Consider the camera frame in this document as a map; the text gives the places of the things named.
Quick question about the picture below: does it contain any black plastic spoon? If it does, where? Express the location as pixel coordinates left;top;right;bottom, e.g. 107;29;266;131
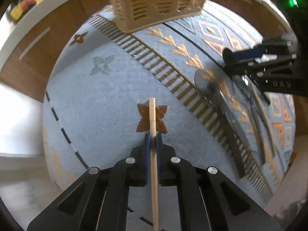
222;48;240;65

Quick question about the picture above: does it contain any clear dark spoon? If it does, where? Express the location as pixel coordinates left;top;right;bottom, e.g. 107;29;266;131
194;69;249;178

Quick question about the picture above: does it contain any wooden chopstick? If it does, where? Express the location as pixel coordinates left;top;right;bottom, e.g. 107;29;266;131
149;98;159;231

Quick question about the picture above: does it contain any patterned blue table cloth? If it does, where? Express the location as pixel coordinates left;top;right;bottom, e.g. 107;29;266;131
42;0;298;231

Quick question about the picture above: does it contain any tan plastic utensil basket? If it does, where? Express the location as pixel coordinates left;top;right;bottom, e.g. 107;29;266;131
110;0;206;33

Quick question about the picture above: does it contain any red label sauce bottle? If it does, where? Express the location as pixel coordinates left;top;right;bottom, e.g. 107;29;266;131
6;0;37;23

